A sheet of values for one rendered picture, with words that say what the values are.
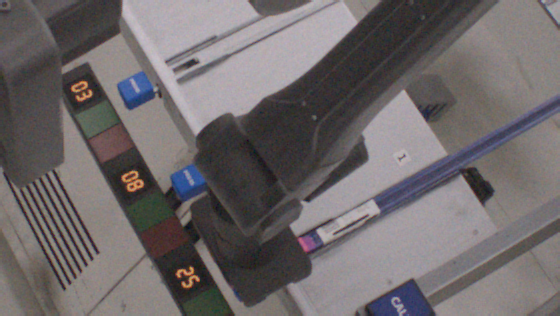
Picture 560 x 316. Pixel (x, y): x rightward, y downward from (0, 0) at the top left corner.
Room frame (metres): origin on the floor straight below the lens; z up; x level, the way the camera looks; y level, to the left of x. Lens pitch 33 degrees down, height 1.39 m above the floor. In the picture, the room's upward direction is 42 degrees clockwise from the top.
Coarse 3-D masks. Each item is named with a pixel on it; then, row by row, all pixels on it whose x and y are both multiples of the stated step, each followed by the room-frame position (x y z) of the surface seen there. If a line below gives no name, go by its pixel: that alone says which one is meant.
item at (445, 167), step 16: (528, 112) 1.11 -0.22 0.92; (544, 112) 1.12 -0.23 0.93; (512, 128) 1.10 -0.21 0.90; (528, 128) 1.11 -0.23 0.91; (480, 144) 1.07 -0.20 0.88; (496, 144) 1.08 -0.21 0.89; (448, 160) 1.05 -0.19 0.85; (464, 160) 1.06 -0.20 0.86; (416, 176) 1.03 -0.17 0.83; (432, 176) 1.03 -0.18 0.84; (400, 192) 1.01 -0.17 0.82; (416, 192) 1.02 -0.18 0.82; (384, 208) 1.00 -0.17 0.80; (304, 240) 0.95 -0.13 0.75; (320, 240) 0.96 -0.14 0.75
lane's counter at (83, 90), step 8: (80, 80) 1.02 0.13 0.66; (88, 80) 1.02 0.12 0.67; (64, 88) 1.01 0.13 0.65; (72, 88) 1.01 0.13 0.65; (80, 88) 1.01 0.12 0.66; (88, 88) 1.02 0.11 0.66; (96, 88) 1.02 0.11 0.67; (72, 96) 1.00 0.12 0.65; (80, 96) 1.01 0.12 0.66; (88, 96) 1.01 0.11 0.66; (96, 96) 1.01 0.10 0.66; (72, 104) 1.00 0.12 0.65; (80, 104) 1.00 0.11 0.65
